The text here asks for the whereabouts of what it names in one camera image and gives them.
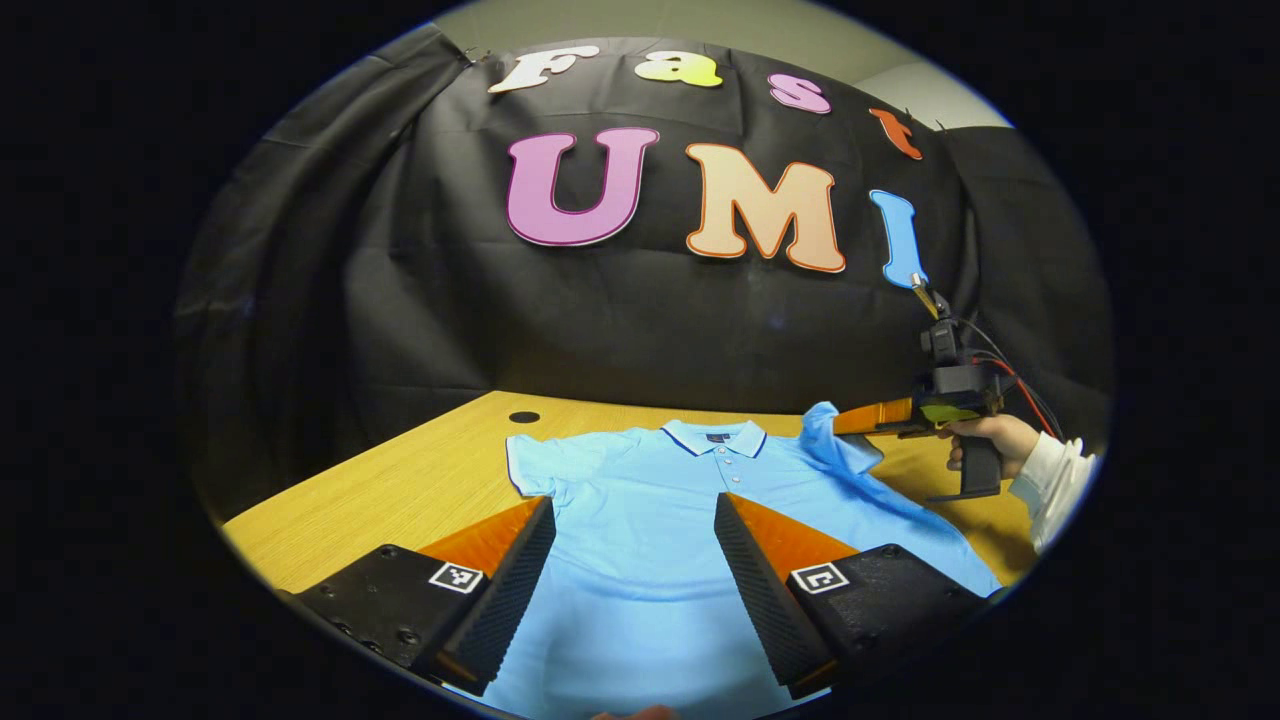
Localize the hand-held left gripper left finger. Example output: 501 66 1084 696
290 495 558 698

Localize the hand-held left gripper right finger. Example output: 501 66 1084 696
713 492 991 701

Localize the light blue T-shirt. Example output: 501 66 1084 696
445 402 1001 720

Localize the black backdrop cloth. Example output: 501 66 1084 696
175 25 1113 521

